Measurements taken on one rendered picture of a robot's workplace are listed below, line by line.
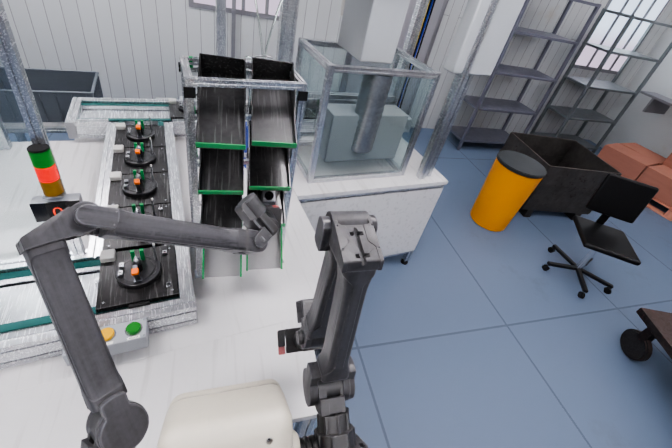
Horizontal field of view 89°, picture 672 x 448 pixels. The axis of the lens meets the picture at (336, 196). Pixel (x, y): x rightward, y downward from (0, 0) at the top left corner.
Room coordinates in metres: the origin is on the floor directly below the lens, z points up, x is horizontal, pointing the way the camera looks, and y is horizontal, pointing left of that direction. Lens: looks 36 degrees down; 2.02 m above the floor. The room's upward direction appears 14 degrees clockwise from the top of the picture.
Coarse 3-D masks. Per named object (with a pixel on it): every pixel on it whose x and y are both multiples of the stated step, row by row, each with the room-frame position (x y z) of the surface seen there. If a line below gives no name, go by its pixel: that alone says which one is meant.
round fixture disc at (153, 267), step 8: (136, 256) 0.78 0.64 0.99; (152, 256) 0.80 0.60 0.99; (128, 264) 0.74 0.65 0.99; (144, 264) 0.75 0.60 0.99; (152, 264) 0.76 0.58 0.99; (160, 264) 0.77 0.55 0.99; (128, 272) 0.71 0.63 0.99; (144, 272) 0.72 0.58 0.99; (152, 272) 0.73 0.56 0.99; (160, 272) 0.75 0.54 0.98; (120, 280) 0.67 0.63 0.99; (128, 280) 0.68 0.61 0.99; (144, 280) 0.69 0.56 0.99; (152, 280) 0.70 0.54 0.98; (128, 288) 0.66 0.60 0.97; (136, 288) 0.67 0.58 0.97
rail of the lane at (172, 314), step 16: (144, 304) 0.62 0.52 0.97; (160, 304) 0.64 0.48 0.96; (176, 304) 0.66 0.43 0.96; (192, 304) 0.67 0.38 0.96; (112, 320) 0.55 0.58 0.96; (128, 320) 0.56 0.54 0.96; (160, 320) 0.61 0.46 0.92; (176, 320) 0.63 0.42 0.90; (192, 320) 0.66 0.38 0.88; (0, 336) 0.43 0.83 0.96; (16, 336) 0.44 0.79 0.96; (32, 336) 0.45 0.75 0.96; (48, 336) 0.46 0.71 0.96; (0, 352) 0.40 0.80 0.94; (16, 352) 0.41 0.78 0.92; (32, 352) 0.43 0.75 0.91; (48, 352) 0.45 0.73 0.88; (0, 368) 0.39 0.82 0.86
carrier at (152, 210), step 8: (152, 200) 1.00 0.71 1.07; (120, 208) 1.01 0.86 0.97; (128, 208) 1.02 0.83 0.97; (136, 208) 1.03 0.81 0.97; (144, 208) 1.04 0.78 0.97; (152, 208) 1.00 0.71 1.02; (168, 208) 1.07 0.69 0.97; (160, 216) 1.02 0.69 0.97; (168, 216) 1.03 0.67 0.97; (104, 240) 0.83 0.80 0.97; (112, 240) 0.84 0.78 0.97; (120, 240) 0.85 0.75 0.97; (128, 240) 0.86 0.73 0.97; (104, 248) 0.79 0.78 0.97; (112, 248) 0.80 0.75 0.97; (120, 248) 0.81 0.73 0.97; (128, 248) 0.83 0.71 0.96; (136, 248) 0.84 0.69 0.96
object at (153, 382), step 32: (192, 352) 0.56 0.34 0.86; (224, 352) 0.59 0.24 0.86; (256, 352) 0.61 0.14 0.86; (64, 384) 0.39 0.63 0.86; (128, 384) 0.43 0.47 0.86; (160, 384) 0.45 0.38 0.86; (192, 384) 0.47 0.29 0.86; (224, 384) 0.49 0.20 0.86; (288, 384) 0.54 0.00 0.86; (0, 416) 0.28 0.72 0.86; (32, 416) 0.30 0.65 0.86; (64, 416) 0.31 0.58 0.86; (160, 416) 0.37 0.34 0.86
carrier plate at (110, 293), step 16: (128, 256) 0.79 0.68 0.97; (160, 256) 0.82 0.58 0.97; (112, 272) 0.71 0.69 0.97; (176, 272) 0.77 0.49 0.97; (112, 288) 0.65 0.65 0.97; (144, 288) 0.68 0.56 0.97; (160, 288) 0.69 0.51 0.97; (176, 288) 0.70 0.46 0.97; (96, 304) 0.58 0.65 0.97; (112, 304) 0.59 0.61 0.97; (128, 304) 0.61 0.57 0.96
